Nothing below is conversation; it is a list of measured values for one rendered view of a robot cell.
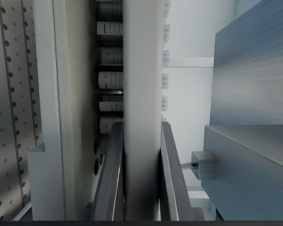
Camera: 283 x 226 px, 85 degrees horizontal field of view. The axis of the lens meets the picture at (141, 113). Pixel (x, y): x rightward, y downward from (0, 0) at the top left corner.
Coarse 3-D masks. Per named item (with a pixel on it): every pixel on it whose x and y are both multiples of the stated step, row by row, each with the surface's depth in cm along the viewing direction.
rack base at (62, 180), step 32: (32, 0) 8; (64, 0) 7; (64, 32) 7; (64, 64) 7; (64, 96) 8; (64, 128) 8; (32, 160) 8; (64, 160) 8; (32, 192) 8; (64, 192) 8
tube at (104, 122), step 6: (96, 120) 12; (102, 120) 12; (108, 120) 12; (114, 120) 12; (120, 120) 12; (162, 120) 12; (96, 126) 12; (102, 126) 12; (108, 126) 12; (96, 132) 12; (102, 132) 12; (108, 132) 12
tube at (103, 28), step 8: (96, 24) 11; (104, 24) 11; (112, 24) 11; (120, 24) 11; (168, 24) 11; (96, 32) 11; (104, 32) 11; (112, 32) 11; (120, 32) 11; (168, 32) 11; (96, 40) 11; (104, 40) 11; (112, 40) 11; (120, 40) 11
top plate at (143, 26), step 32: (128, 0) 7; (160, 0) 7; (128, 32) 7; (160, 32) 7; (128, 64) 7; (160, 64) 8; (128, 96) 8; (160, 96) 8; (128, 128) 8; (160, 128) 8; (128, 160) 8; (128, 192) 8
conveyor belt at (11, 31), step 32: (0, 0) 12; (0, 32) 12; (32, 32) 16; (0, 64) 12; (32, 64) 16; (0, 96) 12; (32, 96) 16; (0, 128) 12; (32, 128) 16; (0, 160) 12; (0, 192) 12
